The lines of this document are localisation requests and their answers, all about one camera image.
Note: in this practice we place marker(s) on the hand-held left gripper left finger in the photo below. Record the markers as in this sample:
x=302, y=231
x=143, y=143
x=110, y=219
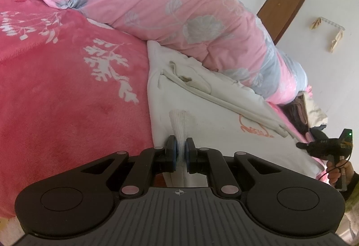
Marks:
x=174, y=154

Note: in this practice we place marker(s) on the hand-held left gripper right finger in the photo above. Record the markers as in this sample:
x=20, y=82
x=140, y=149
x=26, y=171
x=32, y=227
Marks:
x=187, y=156

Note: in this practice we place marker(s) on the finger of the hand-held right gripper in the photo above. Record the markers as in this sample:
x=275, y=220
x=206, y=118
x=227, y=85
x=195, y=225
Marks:
x=315, y=138
x=317, y=151

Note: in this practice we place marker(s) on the white garment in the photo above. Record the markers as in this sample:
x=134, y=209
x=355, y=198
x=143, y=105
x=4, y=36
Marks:
x=218, y=119

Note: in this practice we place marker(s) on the person's right forearm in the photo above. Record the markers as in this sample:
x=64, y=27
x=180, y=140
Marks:
x=352, y=192

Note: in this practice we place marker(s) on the person's right hand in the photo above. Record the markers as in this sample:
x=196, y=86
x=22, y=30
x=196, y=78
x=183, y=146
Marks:
x=332, y=174

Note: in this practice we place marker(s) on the beige garment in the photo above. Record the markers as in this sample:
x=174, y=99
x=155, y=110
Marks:
x=315, y=108

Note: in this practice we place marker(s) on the dark garment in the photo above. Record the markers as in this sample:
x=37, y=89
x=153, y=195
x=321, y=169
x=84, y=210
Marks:
x=294, y=114

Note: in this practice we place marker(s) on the brown wooden door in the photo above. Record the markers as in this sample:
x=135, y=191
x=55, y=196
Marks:
x=280, y=13

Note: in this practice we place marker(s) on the pink floral bed blanket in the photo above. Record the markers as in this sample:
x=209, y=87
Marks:
x=61, y=88

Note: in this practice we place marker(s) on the pink grey floral quilt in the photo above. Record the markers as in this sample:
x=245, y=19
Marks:
x=157, y=10

